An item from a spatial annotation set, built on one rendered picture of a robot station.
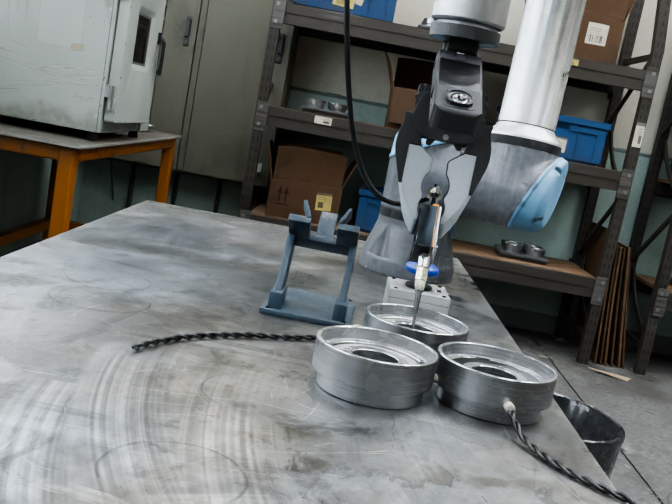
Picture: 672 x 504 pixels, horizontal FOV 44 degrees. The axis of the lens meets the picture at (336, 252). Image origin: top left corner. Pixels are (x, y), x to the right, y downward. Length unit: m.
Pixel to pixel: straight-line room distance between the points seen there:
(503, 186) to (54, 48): 2.04
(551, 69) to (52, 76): 2.05
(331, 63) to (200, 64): 0.73
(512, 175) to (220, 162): 3.45
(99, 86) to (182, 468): 2.47
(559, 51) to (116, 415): 0.88
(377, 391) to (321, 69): 4.16
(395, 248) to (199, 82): 3.41
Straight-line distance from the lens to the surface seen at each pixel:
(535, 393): 0.71
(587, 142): 4.41
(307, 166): 4.23
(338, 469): 0.56
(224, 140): 4.57
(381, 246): 1.28
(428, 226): 0.83
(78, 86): 2.96
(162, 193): 4.10
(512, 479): 0.61
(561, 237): 4.93
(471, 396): 0.70
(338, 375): 0.68
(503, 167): 1.23
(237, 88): 4.56
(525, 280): 4.32
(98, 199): 5.00
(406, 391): 0.68
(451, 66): 0.83
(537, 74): 1.26
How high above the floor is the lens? 1.03
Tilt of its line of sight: 9 degrees down
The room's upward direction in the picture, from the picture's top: 11 degrees clockwise
